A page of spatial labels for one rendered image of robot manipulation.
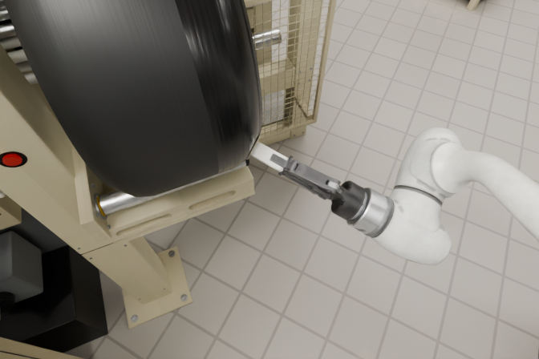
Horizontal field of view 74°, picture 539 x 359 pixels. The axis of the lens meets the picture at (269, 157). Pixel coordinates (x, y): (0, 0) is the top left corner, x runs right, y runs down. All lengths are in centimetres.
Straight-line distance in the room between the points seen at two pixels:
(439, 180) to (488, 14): 267
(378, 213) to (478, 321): 118
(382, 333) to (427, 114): 128
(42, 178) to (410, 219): 74
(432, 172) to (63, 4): 66
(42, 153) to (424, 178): 74
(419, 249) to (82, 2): 68
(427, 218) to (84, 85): 63
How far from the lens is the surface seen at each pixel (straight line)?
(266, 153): 70
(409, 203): 77
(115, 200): 84
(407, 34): 289
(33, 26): 51
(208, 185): 87
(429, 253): 79
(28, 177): 86
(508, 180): 67
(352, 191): 72
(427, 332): 175
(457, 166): 75
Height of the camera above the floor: 161
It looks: 55 degrees down
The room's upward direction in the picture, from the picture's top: straight up
